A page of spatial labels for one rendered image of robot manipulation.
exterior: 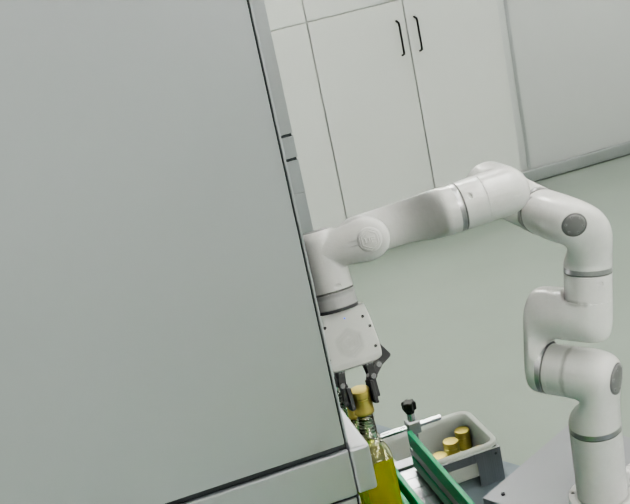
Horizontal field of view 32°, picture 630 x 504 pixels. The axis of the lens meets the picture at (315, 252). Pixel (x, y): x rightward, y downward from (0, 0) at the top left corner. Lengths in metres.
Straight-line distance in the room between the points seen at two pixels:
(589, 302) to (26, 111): 1.16
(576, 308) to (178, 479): 0.95
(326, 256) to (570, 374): 0.51
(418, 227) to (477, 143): 4.21
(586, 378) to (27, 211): 1.17
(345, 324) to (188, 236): 0.71
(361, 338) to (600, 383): 0.45
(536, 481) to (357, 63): 3.82
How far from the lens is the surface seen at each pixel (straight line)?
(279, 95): 2.85
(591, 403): 2.04
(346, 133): 5.84
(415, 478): 2.22
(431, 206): 1.88
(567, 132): 6.88
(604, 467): 2.12
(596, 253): 1.96
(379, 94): 5.87
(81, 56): 1.12
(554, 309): 2.02
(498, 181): 1.89
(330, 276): 1.82
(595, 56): 6.89
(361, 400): 1.87
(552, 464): 2.32
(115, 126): 1.13
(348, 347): 1.84
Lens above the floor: 2.02
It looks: 19 degrees down
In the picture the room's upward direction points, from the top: 12 degrees counter-clockwise
